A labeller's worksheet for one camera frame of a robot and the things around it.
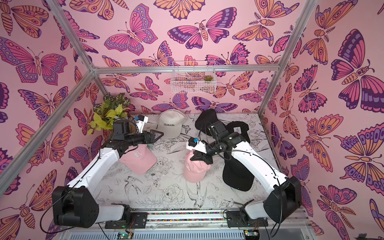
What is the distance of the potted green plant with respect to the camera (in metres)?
0.87

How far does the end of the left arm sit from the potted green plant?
0.79ft

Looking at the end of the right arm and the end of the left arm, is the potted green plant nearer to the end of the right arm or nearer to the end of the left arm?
the end of the left arm

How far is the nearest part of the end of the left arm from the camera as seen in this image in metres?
0.60
